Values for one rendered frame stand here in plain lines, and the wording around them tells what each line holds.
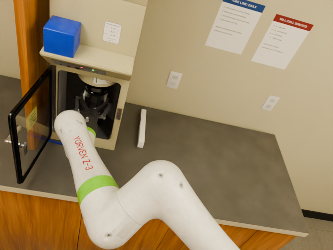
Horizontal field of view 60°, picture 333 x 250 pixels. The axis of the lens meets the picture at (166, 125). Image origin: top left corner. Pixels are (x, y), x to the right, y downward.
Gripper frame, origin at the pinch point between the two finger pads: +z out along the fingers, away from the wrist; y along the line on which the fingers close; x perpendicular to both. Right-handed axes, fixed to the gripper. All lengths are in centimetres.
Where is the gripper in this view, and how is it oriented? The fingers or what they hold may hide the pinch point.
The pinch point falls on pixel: (95, 94)
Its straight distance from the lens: 141.9
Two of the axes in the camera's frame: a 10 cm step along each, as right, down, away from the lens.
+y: -9.6, -1.9, -1.8
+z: 0.0, -6.9, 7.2
